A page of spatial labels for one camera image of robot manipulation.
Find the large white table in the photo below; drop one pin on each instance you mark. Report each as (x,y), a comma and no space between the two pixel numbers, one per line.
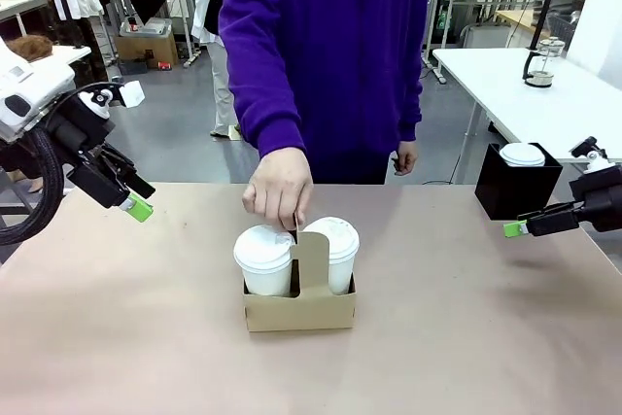
(534,104)

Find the grey case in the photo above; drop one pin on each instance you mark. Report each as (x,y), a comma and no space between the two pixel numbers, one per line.
(148,28)

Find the white plastic cup lid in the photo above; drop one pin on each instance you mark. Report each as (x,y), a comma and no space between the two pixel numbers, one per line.
(333,237)
(262,247)

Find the black square lid box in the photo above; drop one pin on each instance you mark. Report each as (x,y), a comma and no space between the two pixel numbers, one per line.
(515,191)

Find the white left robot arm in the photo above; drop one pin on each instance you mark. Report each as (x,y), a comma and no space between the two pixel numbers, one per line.
(24,89)

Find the brown cardboard cup carrier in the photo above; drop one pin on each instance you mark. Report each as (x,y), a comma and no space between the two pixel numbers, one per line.
(301,308)

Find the person left hand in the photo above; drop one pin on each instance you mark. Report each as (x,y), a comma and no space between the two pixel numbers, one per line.
(405,160)

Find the cardboard box on floor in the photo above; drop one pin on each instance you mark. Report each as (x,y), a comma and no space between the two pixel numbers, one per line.
(146,48)

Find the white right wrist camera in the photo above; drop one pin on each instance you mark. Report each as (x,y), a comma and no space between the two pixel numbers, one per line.
(593,155)

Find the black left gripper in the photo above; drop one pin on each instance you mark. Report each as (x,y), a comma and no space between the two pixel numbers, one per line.
(73,135)

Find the person purple sweater torso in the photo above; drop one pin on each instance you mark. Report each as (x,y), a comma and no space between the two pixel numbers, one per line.
(350,45)

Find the person right hand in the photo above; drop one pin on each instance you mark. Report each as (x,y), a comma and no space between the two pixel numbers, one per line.
(282,186)

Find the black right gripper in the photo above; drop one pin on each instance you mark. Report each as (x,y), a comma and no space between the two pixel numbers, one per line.
(602,201)

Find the person left forearm purple sleeve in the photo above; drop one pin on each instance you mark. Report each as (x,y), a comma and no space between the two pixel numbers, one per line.
(408,94)

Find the bystander in beige trousers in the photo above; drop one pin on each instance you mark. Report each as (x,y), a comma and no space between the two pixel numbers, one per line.
(223,84)

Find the person right forearm purple sleeve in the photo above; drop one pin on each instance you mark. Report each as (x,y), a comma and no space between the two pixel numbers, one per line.
(269,109)

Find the small white table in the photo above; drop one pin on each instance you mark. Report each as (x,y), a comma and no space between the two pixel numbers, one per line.
(68,55)

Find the brown furry object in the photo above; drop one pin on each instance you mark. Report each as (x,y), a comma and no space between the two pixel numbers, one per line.
(31,45)

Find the glass french press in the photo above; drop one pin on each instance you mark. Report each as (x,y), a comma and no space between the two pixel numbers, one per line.
(542,62)

